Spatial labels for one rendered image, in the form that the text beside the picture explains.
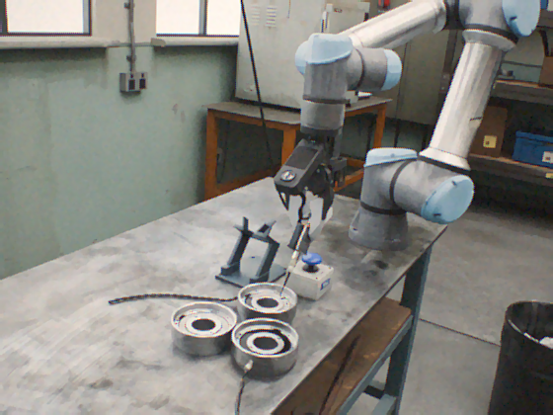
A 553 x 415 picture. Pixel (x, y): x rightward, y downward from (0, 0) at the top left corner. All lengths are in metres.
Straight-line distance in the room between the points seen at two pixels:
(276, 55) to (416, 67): 1.73
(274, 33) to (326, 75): 2.29
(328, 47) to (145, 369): 0.58
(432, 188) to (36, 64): 1.79
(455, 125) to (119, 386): 0.83
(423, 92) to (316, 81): 3.73
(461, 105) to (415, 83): 3.43
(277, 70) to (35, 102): 1.36
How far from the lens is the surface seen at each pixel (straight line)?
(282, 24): 3.16
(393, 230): 1.32
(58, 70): 2.56
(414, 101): 4.65
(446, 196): 1.18
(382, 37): 1.16
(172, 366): 0.86
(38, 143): 2.54
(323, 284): 1.05
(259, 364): 0.82
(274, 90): 3.20
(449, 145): 1.21
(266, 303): 0.99
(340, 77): 0.92
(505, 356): 2.01
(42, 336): 0.95
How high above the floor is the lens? 1.31
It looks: 20 degrees down
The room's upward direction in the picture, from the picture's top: 5 degrees clockwise
